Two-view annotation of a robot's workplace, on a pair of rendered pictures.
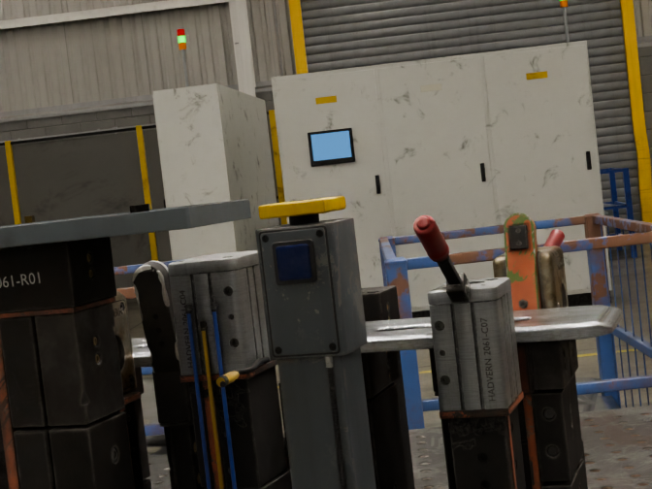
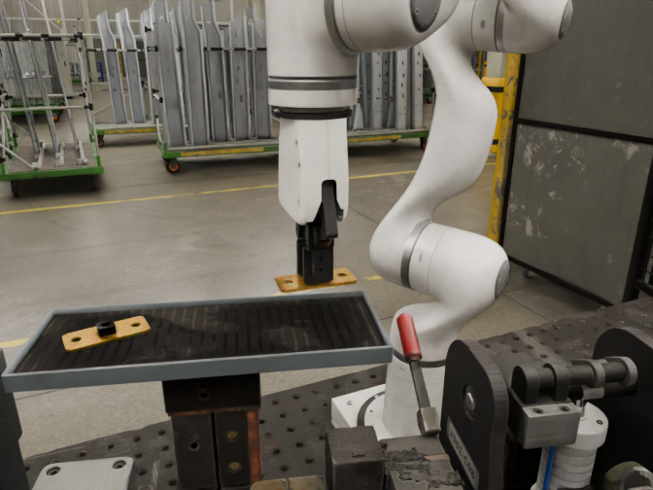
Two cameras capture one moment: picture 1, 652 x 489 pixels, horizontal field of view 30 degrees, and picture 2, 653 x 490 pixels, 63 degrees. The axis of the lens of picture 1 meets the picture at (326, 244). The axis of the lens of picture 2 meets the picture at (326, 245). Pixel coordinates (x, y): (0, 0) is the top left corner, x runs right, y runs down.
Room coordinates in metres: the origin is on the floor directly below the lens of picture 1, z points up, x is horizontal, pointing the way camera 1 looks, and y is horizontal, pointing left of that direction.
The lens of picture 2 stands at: (1.64, 0.14, 1.44)
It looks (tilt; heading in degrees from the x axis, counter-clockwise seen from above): 20 degrees down; 153
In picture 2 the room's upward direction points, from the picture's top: straight up
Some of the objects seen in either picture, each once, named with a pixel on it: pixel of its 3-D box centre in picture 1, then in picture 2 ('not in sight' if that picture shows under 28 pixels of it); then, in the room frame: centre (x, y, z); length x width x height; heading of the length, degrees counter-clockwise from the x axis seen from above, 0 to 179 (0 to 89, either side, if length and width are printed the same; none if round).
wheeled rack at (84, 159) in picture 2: not in sight; (45, 103); (-5.53, 0.13, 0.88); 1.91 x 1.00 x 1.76; 178
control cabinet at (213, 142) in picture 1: (223, 185); not in sight; (10.51, 0.82, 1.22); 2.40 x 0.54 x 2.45; 174
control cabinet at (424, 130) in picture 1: (437, 161); not in sight; (9.50, -0.93, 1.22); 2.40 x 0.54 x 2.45; 88
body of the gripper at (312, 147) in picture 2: not in sight; (313, 158); (1.17, 0.37, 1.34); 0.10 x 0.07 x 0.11; 170
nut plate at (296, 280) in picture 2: not in sight; (315, 275); (1.17, 0.37, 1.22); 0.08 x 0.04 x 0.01; 81
